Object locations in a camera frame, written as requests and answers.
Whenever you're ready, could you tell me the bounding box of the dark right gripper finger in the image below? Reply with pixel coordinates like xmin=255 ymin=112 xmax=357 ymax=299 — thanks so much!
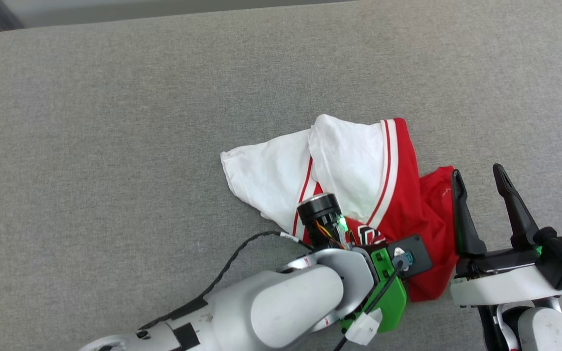
xmin=451 ymin=168 xmax=487 ymax=258
xmin=492 ymin=163 xmax=541 ymax=251

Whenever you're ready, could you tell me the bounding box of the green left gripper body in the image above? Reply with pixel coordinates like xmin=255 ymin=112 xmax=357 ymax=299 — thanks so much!
xmin=342 ymin=248 xmax=407 ymax=334

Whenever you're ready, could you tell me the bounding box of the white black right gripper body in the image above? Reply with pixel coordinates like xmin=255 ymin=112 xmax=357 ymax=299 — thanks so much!
xmin=450 ymin=246 xmax=562 ymax=308

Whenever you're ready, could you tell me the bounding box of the red and white basketball jersey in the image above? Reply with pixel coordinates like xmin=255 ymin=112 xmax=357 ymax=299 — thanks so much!
xmin=221 ymin=114 xmax=460 ymax=303

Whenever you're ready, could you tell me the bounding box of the grey fabric sofa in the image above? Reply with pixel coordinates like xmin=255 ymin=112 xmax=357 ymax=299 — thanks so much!
xmin=0 ymin=0 xmax=562 ymax=351

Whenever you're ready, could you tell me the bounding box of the black camera cable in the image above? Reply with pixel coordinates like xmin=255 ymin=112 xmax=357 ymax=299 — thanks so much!
xmin=334 ymin=258 xmax=408 ymax=351

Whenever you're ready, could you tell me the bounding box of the white paper cable tag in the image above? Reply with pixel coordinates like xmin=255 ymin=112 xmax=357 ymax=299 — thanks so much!
xmin=345 ymin=308 xmax=383 ymax=346

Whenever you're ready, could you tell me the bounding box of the thin black labelled cable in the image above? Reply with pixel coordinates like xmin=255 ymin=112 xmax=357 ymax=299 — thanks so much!
xmin=140 ymin=231 xmax=314 ymax=332

